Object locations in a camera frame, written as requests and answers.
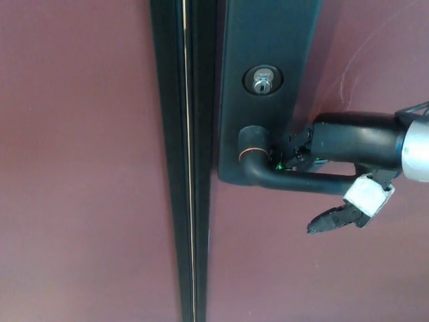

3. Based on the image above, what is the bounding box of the black door edge strip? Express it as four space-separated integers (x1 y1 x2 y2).
139 0 231 322

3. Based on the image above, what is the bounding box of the maroon door leaf with handle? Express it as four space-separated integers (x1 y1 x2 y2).
205 0 429 322

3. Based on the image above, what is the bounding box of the dark lever door handle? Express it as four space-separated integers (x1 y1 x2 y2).
237 124 357 197

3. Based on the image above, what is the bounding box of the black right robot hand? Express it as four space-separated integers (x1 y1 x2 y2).
273 111 409 235

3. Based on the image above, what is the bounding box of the maroon door leaf without handle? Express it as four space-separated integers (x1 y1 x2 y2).
0 0 184 322

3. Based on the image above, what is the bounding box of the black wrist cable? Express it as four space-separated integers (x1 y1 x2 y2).
394 99 429 125

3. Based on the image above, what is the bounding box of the silver lock cylinder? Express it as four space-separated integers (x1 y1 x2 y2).
242 64 285 97

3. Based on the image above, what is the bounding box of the dark handle back plate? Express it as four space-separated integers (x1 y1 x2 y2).
217 0 324 185

